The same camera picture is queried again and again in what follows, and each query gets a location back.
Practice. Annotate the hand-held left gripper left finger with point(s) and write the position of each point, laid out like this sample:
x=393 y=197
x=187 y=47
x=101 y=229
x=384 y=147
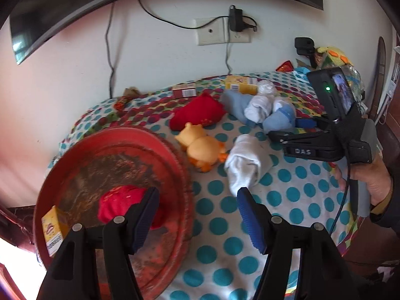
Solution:
x=145 y=222

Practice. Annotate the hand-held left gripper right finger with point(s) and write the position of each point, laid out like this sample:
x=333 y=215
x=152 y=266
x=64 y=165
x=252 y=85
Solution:
x=250 y=222

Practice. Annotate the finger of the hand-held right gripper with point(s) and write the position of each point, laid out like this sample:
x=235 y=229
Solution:
x=306 y=123
x=290 y=138

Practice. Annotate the light blue sock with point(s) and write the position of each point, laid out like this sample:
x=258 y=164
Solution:
x=278 y=122

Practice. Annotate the red sock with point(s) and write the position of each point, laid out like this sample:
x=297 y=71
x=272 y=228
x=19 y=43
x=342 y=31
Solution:
x=118 y=203

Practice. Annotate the clear plastic bag bundle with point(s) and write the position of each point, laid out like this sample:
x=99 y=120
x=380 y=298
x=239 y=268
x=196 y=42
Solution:
x=266 y=88

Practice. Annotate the red round tray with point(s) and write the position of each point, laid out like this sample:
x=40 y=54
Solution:
x=93 y=168

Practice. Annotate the person's right forearm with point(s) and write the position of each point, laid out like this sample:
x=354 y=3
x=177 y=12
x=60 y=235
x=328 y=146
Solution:
x=390 y=217

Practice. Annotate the person's right hand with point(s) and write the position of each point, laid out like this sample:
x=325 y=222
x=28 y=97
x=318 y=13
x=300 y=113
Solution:
x=379 y=184

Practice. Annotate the small white rolled sock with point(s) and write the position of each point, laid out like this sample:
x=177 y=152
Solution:
x=257 y=109

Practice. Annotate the large white rolled sock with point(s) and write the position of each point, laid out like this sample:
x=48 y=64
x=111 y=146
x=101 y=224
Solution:
x=247 y=159

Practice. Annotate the clear bag of yellow pieces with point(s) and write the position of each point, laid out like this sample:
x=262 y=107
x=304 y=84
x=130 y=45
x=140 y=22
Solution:
x=356 y=78

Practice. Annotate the polka dot tablecloth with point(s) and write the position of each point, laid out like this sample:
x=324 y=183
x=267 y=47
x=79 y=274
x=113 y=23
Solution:
x=297 y=193

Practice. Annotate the red snack packet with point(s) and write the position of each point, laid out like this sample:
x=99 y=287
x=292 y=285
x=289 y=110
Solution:
x=285 y=66

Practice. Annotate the grey-blue sock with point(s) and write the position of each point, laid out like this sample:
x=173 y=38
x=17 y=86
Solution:
x=234 y=103

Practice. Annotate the yellow medicine box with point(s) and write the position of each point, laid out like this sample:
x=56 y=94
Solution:
x=54 y=231
x=240 y=86

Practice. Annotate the dark wooden chair back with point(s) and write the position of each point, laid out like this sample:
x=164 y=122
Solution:
x=381 y=68

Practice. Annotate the yellow crochet toy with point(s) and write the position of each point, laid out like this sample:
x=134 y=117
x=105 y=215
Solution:
x=334 y=53

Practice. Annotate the orange duck toy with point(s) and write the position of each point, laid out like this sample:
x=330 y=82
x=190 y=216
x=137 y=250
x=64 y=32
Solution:
x=203 y=150

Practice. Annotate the red cloth pouch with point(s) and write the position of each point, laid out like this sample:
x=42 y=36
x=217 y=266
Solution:
x=197 y=112

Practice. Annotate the small brown box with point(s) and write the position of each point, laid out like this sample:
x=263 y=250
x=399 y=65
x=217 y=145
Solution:
x=184 y=91

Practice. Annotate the red candy wrapper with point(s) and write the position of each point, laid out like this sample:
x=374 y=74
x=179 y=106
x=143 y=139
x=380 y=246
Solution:
x=120 y=103

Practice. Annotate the black power adapter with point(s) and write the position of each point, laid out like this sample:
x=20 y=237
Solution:
x=235 y=18

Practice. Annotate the brown paper wrapper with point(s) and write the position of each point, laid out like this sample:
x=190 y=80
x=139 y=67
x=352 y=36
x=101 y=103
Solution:
x=131 y=92

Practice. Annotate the black clamp mount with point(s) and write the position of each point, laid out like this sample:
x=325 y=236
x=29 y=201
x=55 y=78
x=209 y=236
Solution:
x=303 y=45

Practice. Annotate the white wall socket plate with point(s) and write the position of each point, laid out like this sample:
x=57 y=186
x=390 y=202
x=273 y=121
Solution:
x=209 y=32

